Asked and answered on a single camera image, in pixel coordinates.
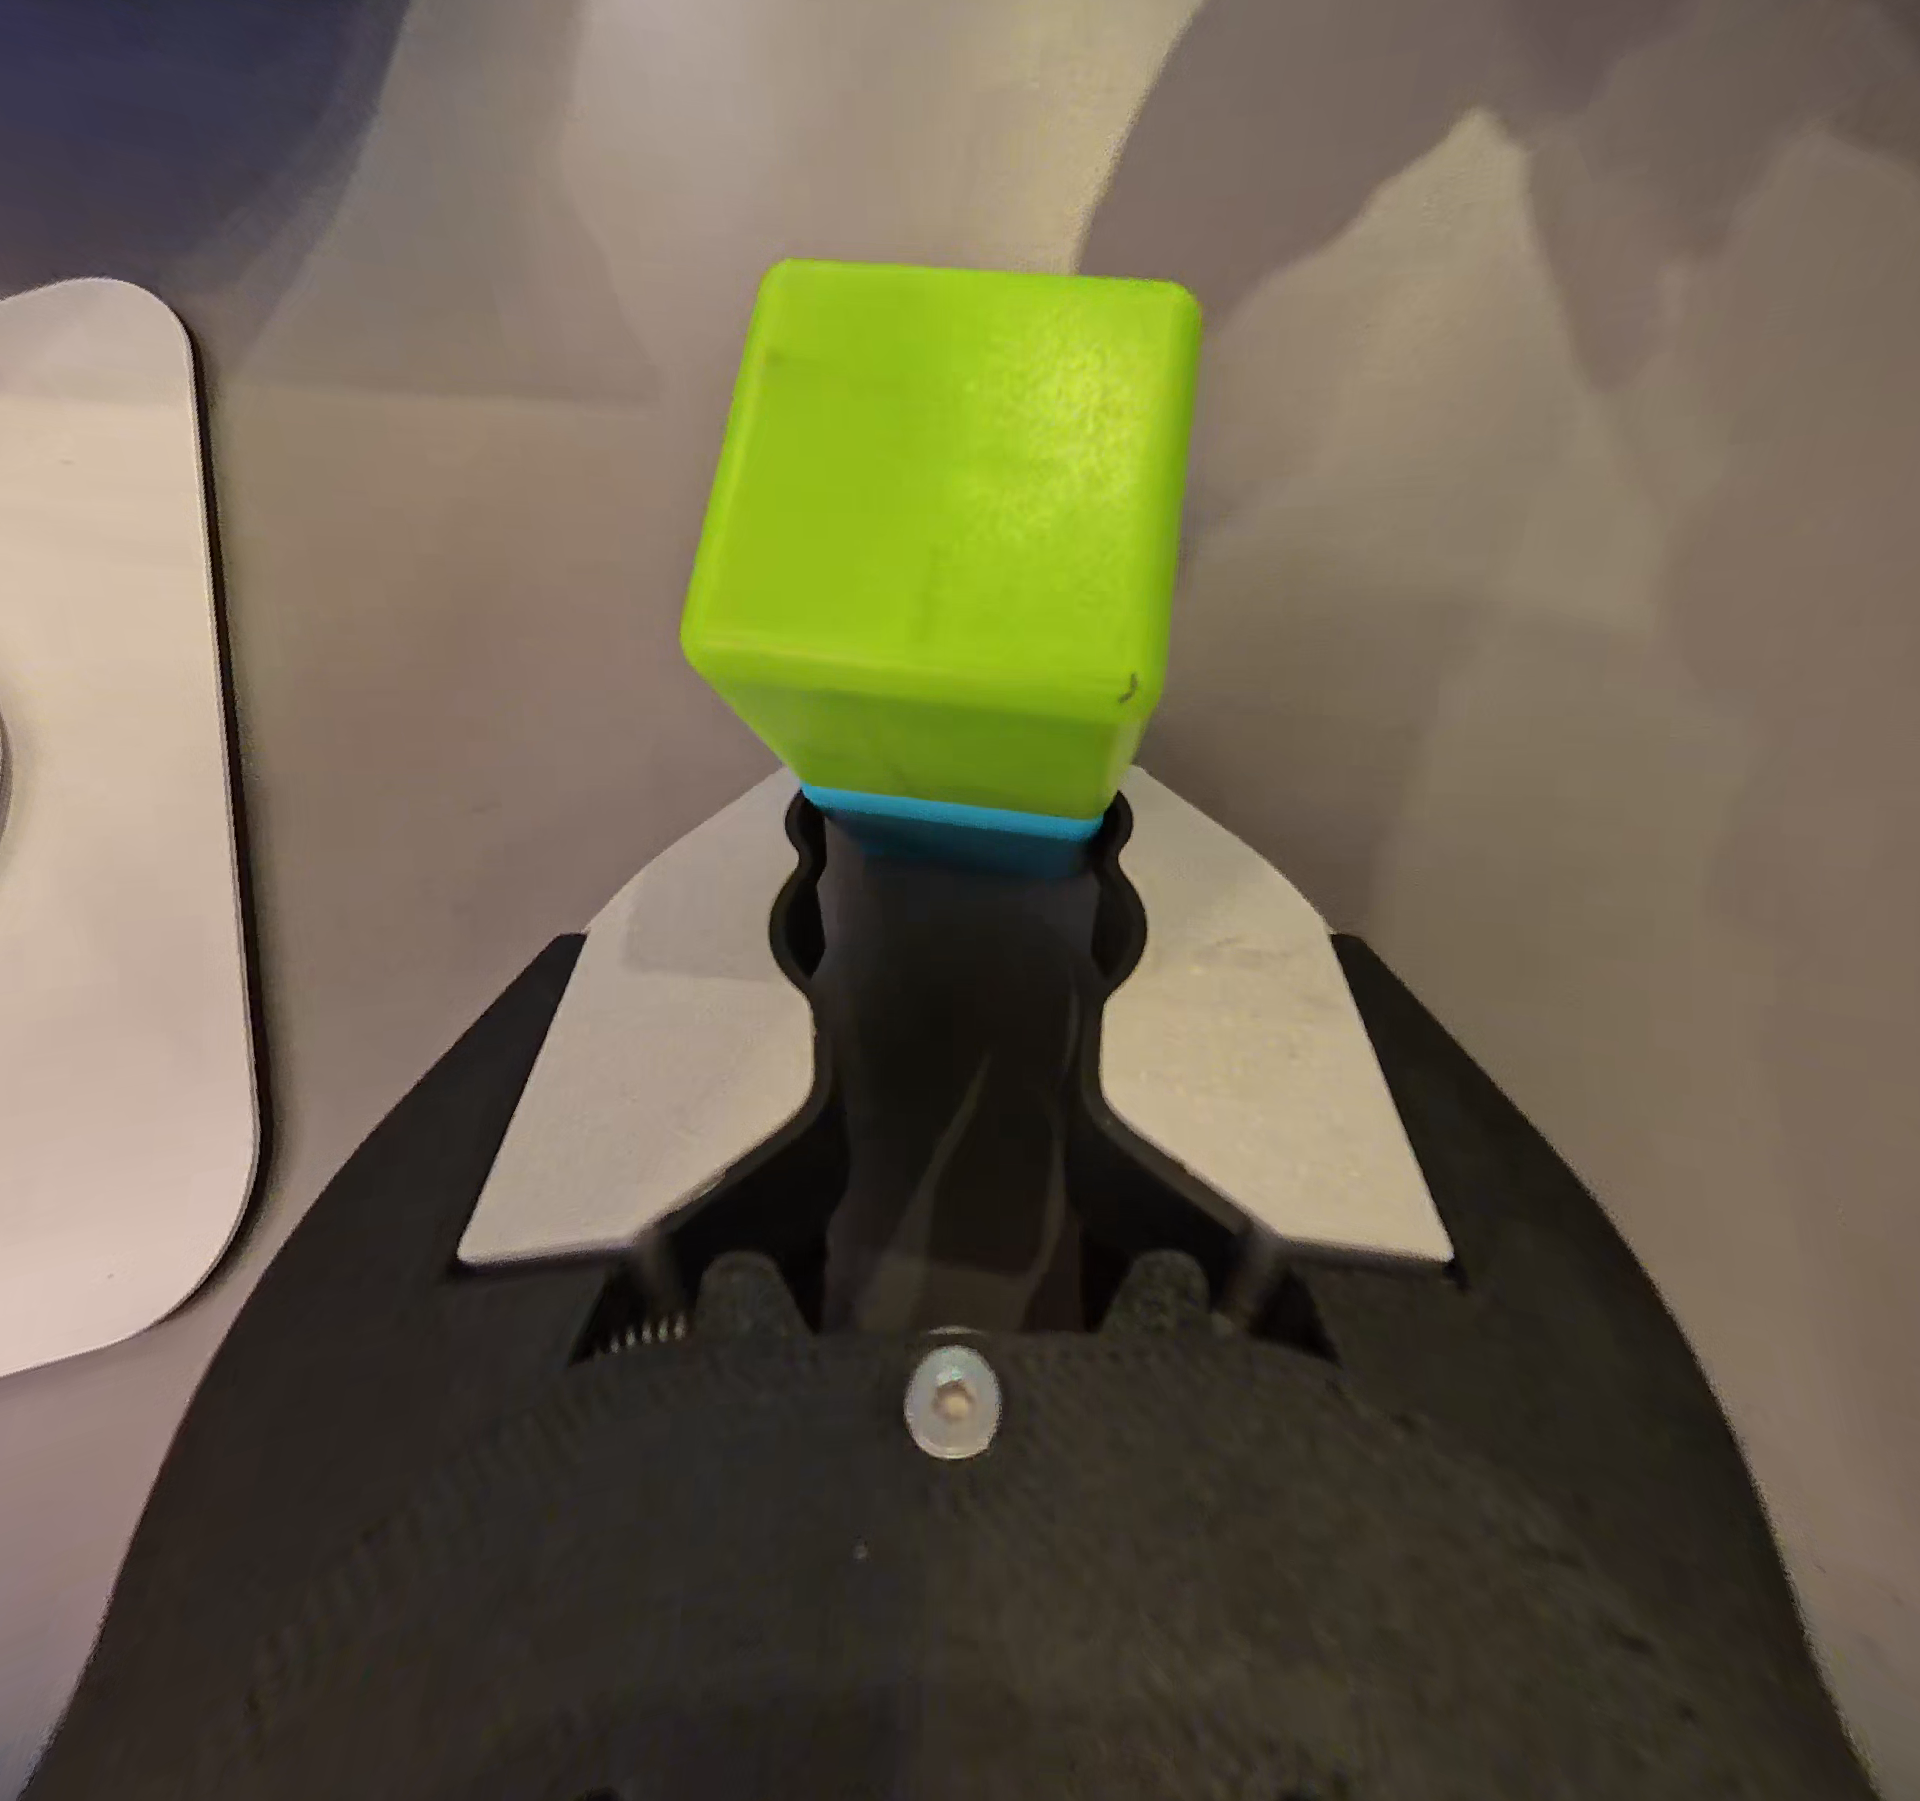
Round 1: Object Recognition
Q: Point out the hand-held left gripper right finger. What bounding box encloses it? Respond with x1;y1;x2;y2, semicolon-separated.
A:
1069;765;1457;1273

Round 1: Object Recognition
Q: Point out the green cube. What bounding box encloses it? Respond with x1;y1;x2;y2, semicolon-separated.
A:
677;259;1200;820

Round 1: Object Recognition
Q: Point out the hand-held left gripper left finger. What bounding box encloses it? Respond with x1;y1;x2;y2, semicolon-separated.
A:
452;774;851;1273

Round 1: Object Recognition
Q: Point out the light blue cube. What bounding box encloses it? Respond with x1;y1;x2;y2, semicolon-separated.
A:
802;783;1126;888

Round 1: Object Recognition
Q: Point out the grey desk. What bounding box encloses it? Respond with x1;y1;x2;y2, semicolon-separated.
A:
0;0;1920;1801

